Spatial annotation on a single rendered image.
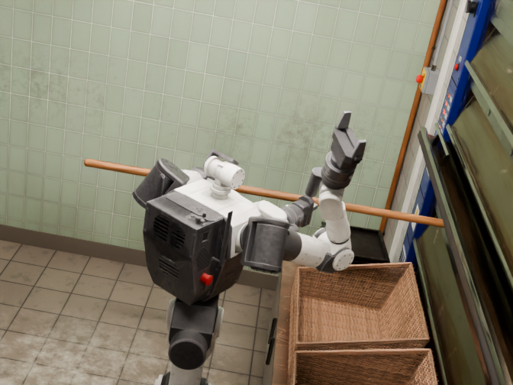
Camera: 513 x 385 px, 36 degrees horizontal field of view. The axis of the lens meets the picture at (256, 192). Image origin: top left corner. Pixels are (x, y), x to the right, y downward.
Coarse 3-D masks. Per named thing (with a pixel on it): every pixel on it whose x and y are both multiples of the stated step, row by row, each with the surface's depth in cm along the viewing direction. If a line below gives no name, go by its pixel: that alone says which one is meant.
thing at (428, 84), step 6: (426, 72) 359; (432, 72) 360; (438, 72) 361; (426, 78) 359; (432, 78) 359; (420, 84) 367; (426, 84) 360; (432, 84) 360; (426, 90) 361; (432, 90) 361
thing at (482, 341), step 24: (432, 144) 301; (456, 168) 287; (456, 192) 265; (480, 216) 254; (480, 240) 237; (456, 264) 221; (480, 264) 221; (480, 288) 208; (504, 288) 214; (504, 312) 201; (480, 336) 188; (504, 336) 190
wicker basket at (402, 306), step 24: (360, 264) 334; (384, 264) 333; (408, 264) 332; (312, 288) 341; (336, 288) 340; (360, 288) 339; (408, 288) 322; (312, 312) 334; (336, 312) 336; (360, 312) 340; (384, 312) 338; (408, 312) 311; (312, 336) 318; (336, 336) 321; (360, 336) 324; (384, 336) 325; (408, 336) 301; (312, 360) 291; (360, 360) 290
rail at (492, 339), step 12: (432, 156) 282; (432, 168) 276; (444, 192) 255; (444, 204) 249; (456, 216) 241; (456, 228) 232; (456, 240) 228; (468, 252) 221; (468, 264) 213; (468, 276) 209; (480, 300) 197; (480, 312) 194; (492, 336) 184; (492, 348) 180; (504, 360) 176; (504, 372) 172; (504, 384) 169
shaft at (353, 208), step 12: (108, 168) 289; (120, 168) 289; (132, 168) 289; (144, 168) 290; (240, 192) 291; (252, 192) 290; (264, 192) 289; (276, 192) 290; (288, 192) 291; (348, 204) 290; (384, 216) 291; (396, 216) 290; (408, 216) 290; (420, 216) 291
